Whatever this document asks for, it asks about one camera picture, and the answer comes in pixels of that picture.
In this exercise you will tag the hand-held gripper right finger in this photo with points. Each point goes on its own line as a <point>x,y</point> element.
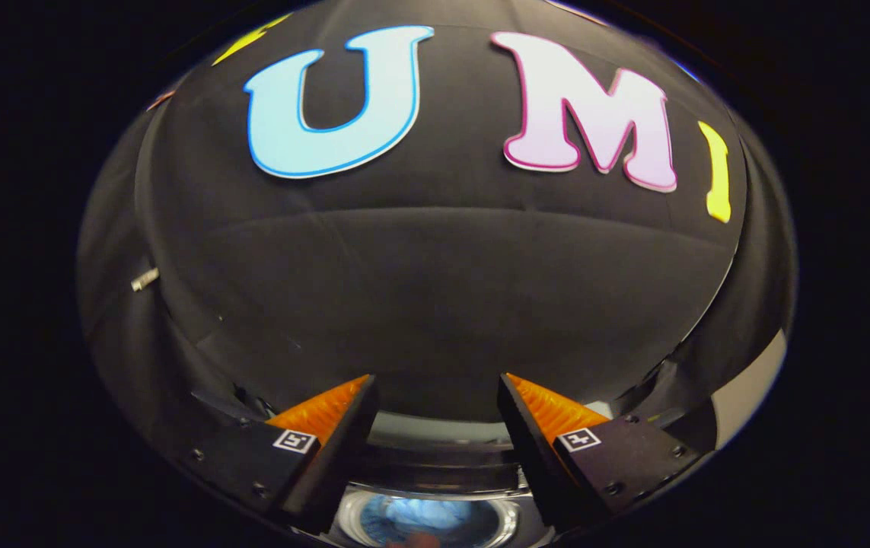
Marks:
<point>530,449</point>

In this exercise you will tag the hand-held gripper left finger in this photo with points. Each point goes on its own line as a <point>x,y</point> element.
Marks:
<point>339,449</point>

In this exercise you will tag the grey washing machine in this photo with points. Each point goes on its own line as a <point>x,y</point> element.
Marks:
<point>442,464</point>

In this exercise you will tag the light blue shirt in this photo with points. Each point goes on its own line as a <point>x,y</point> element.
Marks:
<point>427,517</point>

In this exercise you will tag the black backdrop cloth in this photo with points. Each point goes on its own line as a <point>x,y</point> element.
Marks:
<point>434,289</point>

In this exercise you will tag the small metal clip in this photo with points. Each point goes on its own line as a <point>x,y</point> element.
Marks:
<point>144,279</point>

